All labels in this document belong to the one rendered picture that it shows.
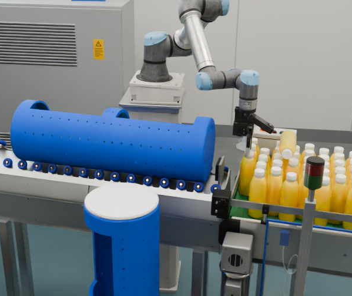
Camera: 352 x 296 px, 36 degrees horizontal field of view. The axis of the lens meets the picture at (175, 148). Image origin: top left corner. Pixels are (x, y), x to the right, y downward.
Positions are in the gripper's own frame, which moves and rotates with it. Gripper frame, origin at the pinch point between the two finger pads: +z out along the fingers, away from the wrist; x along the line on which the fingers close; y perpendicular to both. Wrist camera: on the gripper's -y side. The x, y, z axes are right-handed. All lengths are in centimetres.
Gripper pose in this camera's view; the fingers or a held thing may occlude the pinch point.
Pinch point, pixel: (249, 152)
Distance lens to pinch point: 233.1
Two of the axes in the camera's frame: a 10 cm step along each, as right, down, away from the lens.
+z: -0.2, 9.2, 3.9
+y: -9.7, -1.1, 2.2
